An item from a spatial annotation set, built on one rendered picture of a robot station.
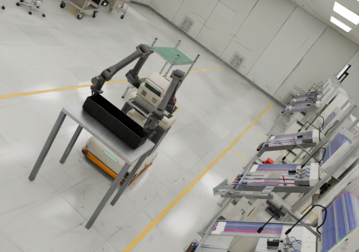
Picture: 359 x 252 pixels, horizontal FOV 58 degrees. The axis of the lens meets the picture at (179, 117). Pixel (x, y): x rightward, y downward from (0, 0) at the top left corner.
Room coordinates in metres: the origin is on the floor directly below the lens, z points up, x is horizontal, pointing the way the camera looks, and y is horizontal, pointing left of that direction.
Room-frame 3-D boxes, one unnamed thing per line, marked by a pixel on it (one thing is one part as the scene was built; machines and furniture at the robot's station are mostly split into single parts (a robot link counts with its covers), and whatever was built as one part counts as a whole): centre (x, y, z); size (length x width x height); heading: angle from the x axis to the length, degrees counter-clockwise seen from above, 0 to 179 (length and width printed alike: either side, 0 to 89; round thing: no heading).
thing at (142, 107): (2.82, 0.35, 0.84); 0.28 x 0.16 x 0.22; 82
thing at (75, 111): (2.34, 0.42, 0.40); 0.70 x 0.45 x 0.80; 82
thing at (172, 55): (5.03, 0.62, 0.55); 0.91 x 0.46 x 1.10; 167
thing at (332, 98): (7.69, -2.64, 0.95); 1.36 x 0.82 x 1.90; 77
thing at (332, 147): (3.09, -1.44, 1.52); 0.51 x 0.13 x 0.27; 167
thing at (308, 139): (4.55, -1.73, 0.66); 1.01 x 0.73 x 1.31; 77
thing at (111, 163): (3.11, 0.31, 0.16); 0.67 x 0.64 x 0.25; 172
